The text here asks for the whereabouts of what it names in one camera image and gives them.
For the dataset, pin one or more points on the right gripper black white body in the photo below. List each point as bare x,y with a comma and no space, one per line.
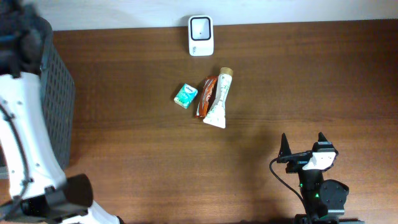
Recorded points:
298,161

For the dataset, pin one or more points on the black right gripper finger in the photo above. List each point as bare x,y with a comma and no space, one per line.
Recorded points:
284,147
321,137

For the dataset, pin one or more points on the white bamboo print tube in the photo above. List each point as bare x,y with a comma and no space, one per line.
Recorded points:
216,116

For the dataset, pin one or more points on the orange brown snack wrapper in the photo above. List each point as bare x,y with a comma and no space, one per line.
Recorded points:
205,96

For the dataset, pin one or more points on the green tissue pack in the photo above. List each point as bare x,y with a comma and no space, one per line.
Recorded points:
185,96

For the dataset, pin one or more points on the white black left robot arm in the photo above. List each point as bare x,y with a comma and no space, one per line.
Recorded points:
37,97

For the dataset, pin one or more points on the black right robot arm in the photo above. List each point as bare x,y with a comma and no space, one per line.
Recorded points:
323,200

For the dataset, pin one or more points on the white barcode scanner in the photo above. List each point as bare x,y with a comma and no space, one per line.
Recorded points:
200,36

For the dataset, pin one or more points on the dark grey plastic basket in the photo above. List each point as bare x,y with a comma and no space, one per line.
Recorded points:
57,94

